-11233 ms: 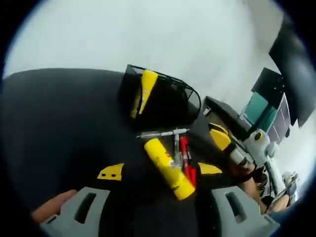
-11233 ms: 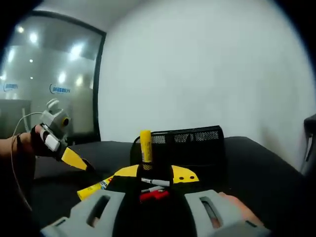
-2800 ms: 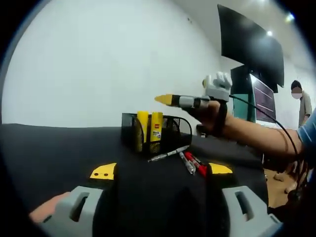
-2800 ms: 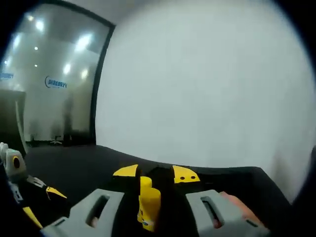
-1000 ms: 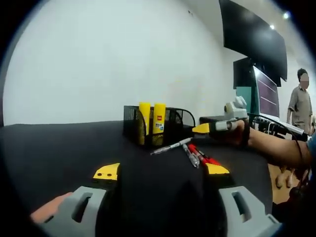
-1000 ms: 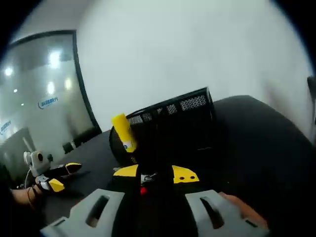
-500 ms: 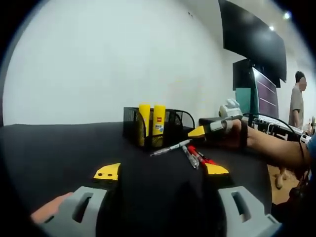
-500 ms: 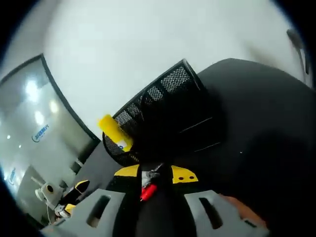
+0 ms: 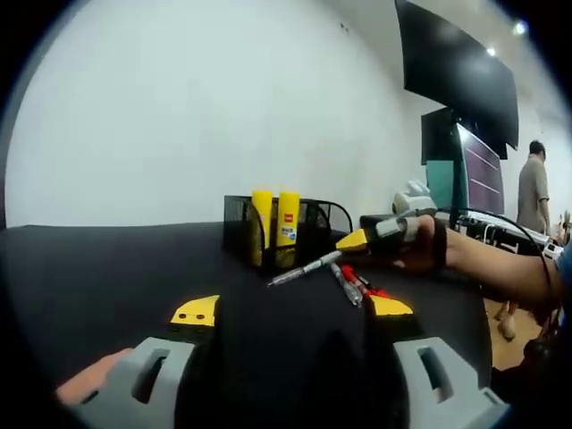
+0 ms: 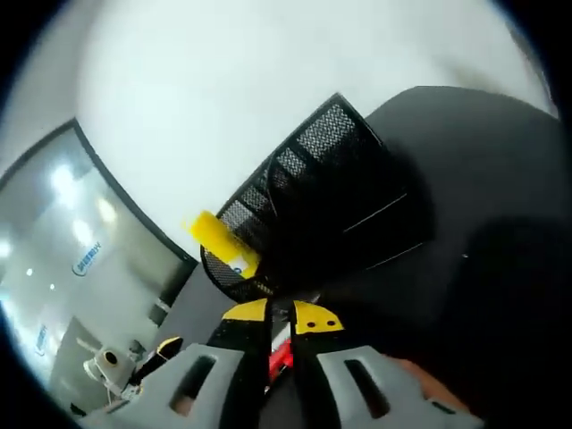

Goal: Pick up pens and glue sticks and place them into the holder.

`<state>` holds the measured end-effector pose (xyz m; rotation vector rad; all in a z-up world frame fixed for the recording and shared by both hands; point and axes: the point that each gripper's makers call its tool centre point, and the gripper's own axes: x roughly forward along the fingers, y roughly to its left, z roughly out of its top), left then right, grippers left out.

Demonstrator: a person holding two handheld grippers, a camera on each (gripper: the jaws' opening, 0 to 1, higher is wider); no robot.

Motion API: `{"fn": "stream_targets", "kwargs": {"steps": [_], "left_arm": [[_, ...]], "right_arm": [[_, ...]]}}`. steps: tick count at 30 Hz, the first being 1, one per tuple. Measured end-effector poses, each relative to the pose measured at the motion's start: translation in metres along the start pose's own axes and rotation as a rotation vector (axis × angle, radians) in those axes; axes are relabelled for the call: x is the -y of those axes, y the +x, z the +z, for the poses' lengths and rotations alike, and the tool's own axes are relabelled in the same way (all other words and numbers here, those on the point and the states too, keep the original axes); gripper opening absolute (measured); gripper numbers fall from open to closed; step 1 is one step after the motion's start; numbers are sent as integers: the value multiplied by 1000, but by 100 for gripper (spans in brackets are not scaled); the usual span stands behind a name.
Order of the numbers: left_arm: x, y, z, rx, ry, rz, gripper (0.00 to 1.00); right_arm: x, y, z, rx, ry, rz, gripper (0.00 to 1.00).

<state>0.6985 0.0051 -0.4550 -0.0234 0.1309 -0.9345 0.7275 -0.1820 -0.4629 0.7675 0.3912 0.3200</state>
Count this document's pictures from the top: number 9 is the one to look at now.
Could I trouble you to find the red pen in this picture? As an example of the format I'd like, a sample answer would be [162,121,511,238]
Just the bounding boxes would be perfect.
[341,264,374,291]
[355,276,391,301]

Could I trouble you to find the black mesh holder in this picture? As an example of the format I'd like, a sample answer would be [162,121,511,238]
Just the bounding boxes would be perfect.
[223,194,355,274]

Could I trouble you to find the black tablecloth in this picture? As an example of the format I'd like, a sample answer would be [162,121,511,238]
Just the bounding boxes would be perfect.
[0,221,492,429]

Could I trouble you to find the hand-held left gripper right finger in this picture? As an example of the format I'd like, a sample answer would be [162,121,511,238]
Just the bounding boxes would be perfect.
[368,294,511,429]

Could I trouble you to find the person's blue sleeve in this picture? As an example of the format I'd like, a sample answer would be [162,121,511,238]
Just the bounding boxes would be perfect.
[552,240,572,294]

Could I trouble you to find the white power strip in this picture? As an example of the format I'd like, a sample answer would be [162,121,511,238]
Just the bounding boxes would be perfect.
[489,224,562,253]

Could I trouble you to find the teal panel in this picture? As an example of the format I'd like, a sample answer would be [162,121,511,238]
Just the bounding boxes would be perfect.
[425,160,458,211]

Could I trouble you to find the person's right hand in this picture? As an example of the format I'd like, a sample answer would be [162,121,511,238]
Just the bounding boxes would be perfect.
[391,213,451,274]

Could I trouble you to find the large black wall screen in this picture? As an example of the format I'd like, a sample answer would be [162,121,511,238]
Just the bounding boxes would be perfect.
[395,0,520,152]

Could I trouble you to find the person's left hand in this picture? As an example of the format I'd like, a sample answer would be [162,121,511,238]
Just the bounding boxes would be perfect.
[55,349,136,407]

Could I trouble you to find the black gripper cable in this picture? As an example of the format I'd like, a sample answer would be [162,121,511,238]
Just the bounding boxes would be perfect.
[435,206,567,341]

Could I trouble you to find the silver pen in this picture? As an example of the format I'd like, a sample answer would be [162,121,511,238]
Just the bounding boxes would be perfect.
[329,262,364,309]
[266,249,344,289]

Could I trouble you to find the black monitor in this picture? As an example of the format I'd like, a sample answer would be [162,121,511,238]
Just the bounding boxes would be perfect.
[420,106,458,166]

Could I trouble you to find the black wrist strap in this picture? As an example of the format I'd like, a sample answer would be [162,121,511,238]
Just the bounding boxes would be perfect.
[429,218,450,272]

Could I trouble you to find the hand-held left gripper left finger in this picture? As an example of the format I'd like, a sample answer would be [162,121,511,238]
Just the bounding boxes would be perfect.
[73,293,222,429]

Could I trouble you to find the yellow glue stick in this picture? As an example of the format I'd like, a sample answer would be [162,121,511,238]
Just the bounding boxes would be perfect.
[250,189,274,265]
[277,190,300,265]

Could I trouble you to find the monitor with purple screen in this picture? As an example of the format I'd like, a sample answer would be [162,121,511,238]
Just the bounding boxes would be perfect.
[455,122,507,216]

